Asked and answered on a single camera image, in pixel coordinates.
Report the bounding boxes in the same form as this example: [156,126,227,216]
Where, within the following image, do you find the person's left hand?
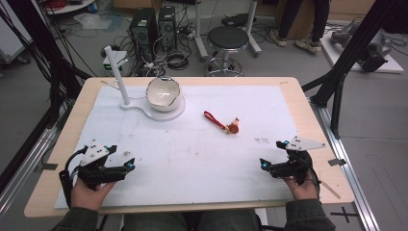
[70,178,116,212]

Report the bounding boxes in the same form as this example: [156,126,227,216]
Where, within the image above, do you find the white foam mat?
[54,84,321,210]

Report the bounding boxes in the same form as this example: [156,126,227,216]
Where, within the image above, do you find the white ceramic bowl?
[145,76,184,113]

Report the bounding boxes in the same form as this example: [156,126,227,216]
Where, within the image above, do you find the white power supply box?
[102,50,130,77]

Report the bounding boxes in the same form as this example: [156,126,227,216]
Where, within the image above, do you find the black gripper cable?
[58,145,89,208]
[299,153,322,200]

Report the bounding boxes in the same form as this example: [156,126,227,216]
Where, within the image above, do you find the round white table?
[40,0,97,15]

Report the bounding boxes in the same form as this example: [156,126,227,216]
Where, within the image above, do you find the white floor board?
[320,23,405,74]

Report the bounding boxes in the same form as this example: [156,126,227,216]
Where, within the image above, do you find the clear plastic bag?
[73,12,125,34]

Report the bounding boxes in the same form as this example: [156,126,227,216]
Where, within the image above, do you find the white stand leg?
[245,0,263,58]
[192,0,210,63]

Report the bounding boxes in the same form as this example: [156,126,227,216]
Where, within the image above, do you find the black computer tower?
[157,5,178,52]
[129,7,160,62]

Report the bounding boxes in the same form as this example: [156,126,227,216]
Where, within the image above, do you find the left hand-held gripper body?
[77,139,127,191]

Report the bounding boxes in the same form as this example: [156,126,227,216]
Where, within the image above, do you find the aluminium rail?
[0,127,58,219]
[308,95,382,231]

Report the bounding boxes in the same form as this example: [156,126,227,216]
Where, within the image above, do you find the black tape cross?
[329,206,359,224]

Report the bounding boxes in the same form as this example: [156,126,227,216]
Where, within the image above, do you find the flat black case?
[220,13,258,29]

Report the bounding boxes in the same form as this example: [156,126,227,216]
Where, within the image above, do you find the black metal frame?
[0,0,94,193]
[301,0,408,140]

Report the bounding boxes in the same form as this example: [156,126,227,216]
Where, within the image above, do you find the person's right hand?
[283,175,319,202]

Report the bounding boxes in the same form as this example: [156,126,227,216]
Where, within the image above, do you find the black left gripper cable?
[58,145,89,208]

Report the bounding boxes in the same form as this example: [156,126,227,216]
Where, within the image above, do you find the person's legs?
[122,209,262,231]

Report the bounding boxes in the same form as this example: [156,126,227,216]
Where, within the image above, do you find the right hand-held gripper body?
[270,136,327,187]

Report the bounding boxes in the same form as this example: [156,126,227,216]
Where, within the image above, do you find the thin wooden stick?
[319,180,342,200]

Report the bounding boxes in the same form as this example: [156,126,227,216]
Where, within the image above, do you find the doll keychain with red strap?
[203,110,241,135]

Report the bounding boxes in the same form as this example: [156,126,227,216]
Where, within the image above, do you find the coiled black cable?
[166,49,191,71]

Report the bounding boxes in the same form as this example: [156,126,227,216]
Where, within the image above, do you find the white stand with pole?
[100,45,187,122]

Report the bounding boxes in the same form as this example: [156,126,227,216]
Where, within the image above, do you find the brown cardboard box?
[275,0,332,40]

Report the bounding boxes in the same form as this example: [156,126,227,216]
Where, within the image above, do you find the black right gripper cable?
[299,153,322,200]

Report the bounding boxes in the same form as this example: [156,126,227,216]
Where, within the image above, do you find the black round stool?
[205,25,251,77]

